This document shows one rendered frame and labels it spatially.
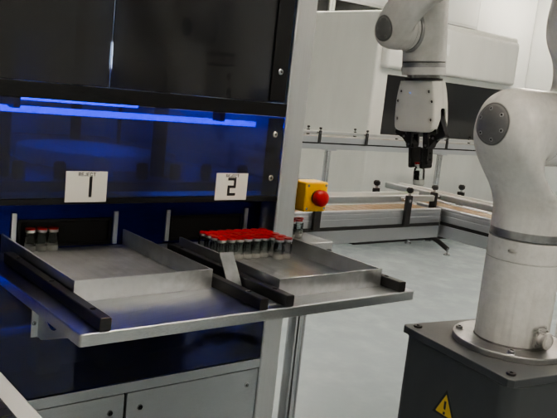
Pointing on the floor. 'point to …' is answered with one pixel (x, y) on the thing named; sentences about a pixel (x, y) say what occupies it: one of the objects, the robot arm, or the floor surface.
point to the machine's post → (286, 186)
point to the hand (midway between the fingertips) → (420, 157)
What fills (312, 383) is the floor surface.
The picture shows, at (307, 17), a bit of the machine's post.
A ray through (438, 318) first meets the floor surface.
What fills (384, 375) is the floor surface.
